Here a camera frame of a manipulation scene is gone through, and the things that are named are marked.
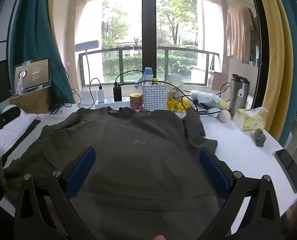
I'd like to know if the black balcony railing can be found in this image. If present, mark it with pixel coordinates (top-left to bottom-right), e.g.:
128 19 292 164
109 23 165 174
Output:
79 46 220 85

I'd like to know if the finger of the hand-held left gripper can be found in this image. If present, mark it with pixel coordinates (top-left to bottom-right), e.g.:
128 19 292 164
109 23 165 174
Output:
0 107 22 130

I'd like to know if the black cable of white charger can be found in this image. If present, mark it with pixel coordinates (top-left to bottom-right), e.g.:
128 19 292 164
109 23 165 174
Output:
77 77 103 105

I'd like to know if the black cable bundle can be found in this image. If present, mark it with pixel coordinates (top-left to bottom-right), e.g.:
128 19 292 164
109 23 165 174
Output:
50 102 72 115

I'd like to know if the blue capped bottle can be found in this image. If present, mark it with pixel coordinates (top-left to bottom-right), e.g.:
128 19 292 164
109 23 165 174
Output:
143 67 153 83

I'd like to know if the black charger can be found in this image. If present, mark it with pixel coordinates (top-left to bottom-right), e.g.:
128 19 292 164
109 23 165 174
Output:
113 86 123 102

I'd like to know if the teal curtain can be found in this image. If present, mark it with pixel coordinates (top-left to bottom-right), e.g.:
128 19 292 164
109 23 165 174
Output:
280 0 297 148
10 0 75 104

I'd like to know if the yellow duck print packet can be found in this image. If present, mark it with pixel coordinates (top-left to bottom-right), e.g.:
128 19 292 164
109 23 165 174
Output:
166 99 192 112

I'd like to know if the yellow tissue box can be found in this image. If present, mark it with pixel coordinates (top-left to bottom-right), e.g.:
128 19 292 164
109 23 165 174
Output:
233 107 269 132

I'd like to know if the olive green t-shirt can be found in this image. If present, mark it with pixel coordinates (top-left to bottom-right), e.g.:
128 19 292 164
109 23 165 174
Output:
4 106 229 240

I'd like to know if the black smartphone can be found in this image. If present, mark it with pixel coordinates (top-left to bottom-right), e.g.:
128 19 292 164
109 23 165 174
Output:
273 149 297 193

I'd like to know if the steel thermos bottle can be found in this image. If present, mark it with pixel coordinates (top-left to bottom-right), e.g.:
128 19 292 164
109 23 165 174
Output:
229 74 250 117

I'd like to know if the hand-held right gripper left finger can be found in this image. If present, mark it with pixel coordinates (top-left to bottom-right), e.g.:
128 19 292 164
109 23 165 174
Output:
14 145 99 240

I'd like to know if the white egg-shaped ball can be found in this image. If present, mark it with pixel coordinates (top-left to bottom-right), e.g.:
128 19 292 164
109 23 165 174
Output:
219 110 231 123

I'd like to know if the white cloth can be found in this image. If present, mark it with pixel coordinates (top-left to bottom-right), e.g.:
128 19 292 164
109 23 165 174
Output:
0 105 39 160

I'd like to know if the beige hanging shirt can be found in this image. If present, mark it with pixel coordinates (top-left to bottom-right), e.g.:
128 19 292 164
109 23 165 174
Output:
226 5 254 64

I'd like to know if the brown cardboard box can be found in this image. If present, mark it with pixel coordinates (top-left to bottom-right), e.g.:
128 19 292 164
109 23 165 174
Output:
9 86 51 114

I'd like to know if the red can with yellow lid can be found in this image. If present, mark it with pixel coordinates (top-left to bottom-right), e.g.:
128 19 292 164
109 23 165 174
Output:
130 93 143 112

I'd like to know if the tablet with dark screen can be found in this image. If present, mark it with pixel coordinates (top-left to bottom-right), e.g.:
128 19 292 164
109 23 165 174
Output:
14 58 51 90

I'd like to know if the clear plastic bag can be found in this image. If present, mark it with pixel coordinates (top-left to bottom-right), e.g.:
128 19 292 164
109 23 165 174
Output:
190 89 229 110

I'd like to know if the black cloth strip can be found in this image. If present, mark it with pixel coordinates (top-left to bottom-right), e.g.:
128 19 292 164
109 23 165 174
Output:
1 119 41 168

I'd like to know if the white desk lamp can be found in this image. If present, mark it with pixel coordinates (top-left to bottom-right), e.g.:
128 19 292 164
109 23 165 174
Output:
75 40 100 105

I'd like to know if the long black cable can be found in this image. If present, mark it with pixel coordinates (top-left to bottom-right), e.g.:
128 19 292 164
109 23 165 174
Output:
144 80 231 117

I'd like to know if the clear snack jar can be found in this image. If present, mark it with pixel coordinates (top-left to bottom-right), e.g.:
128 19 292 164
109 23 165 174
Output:
166 74 184 103

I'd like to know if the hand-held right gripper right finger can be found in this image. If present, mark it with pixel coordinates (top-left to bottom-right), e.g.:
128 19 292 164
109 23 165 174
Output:
199 147 282 240

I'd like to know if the white plastic basket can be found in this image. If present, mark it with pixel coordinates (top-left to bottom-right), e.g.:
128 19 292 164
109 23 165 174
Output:
142 82 168 111

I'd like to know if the white power strip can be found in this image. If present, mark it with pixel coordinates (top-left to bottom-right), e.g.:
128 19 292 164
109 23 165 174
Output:
95 97 131 109

